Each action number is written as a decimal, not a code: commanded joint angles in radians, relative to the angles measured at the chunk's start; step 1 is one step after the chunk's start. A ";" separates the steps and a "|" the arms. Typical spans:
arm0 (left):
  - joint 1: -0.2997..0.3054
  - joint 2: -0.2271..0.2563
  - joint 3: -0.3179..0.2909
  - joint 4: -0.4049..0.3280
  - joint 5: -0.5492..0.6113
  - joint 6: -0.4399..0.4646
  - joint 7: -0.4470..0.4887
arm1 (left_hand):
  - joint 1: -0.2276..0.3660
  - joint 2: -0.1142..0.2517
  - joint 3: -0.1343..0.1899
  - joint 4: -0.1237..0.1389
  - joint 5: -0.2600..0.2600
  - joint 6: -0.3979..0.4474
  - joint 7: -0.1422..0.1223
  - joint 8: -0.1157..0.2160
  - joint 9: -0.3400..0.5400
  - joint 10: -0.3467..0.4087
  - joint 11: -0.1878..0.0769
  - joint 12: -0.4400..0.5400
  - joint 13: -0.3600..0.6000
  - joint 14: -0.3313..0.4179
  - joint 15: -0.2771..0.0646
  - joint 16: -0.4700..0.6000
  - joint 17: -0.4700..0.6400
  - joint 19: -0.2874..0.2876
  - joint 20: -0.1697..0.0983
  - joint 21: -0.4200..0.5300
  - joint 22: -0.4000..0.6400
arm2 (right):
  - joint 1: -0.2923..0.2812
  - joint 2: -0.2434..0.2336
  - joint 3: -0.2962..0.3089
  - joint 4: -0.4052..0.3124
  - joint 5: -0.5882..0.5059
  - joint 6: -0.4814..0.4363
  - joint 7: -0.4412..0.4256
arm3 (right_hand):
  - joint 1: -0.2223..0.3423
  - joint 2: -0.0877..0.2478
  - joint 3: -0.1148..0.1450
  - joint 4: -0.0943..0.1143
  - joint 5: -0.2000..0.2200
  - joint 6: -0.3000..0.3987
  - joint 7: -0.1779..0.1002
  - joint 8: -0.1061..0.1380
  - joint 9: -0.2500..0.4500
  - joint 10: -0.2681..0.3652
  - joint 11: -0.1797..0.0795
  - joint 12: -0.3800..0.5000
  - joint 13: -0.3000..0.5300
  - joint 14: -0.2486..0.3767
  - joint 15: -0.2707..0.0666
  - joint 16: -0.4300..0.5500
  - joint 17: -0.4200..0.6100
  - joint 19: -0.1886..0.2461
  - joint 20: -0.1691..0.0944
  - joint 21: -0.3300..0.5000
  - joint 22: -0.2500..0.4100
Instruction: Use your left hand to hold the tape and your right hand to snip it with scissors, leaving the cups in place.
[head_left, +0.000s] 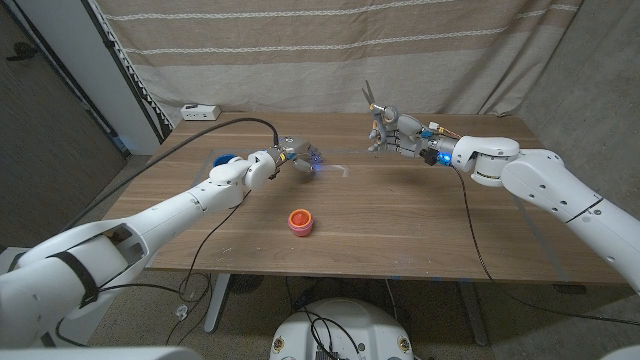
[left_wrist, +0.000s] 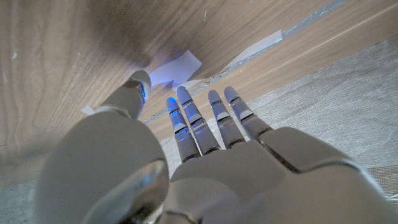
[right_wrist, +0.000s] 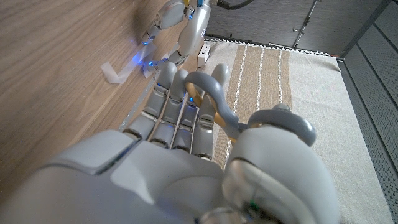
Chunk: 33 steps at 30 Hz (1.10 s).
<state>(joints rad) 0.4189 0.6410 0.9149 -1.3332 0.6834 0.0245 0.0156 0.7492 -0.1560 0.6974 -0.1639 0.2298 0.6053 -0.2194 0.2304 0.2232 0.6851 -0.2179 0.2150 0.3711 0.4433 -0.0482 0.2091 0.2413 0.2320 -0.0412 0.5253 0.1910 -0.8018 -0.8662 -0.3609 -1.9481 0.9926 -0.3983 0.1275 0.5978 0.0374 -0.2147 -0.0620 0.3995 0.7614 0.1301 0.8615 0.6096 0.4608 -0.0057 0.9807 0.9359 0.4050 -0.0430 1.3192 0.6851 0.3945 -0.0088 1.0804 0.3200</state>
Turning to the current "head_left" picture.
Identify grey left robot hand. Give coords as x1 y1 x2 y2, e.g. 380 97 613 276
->
272 136 324 174

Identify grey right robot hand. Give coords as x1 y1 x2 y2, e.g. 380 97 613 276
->
368 105 439 159

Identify clear tape strip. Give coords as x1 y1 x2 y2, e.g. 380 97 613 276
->
319 162 351 178

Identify grey scissors with yellow handles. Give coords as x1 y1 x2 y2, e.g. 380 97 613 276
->
361 79 400 152

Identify white domed robot base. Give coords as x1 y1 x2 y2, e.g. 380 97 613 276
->
269 298 415 360

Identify orange plastic cup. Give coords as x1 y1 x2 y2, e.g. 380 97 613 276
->
289 208 314 229

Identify pink plastic cup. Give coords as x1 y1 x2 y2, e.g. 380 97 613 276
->
287 219 315 238

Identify beige striped curtain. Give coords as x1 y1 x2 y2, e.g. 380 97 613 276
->
93 0 585 118

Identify white power strip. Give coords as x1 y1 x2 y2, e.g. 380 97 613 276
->
180 103 222 122

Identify black round floor object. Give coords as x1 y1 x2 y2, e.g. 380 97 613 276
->
229 273 265 295

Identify white table leg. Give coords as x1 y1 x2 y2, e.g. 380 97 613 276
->
203 273 232 334

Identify grey table leg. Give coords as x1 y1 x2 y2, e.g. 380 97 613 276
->
457 280 489 347

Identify black curtain stand pole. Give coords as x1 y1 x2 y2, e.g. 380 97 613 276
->
82 0 174 146

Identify dark textured door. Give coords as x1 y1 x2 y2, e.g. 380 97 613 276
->
0 0 129 249

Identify white platform box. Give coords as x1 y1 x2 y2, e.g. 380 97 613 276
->
0 247 156 349

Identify white robot torso edge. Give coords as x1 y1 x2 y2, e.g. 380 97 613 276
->
0 345 204 360

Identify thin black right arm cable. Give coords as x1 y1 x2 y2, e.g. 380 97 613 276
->
452 167 640 327

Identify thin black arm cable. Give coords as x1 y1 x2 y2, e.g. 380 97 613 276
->
54 189 251 347
452 167 640 327

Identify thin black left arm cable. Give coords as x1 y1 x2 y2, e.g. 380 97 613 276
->
54 189 251 347

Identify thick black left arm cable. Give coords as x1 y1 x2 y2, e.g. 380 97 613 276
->
62 117 280 232

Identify black floor cable loop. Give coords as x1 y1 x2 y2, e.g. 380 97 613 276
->
164 272 216 347

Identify black cables on robot base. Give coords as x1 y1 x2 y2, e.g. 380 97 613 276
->
297 309 362 360

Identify black door handle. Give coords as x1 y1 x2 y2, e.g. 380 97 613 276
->
5 42 39 62

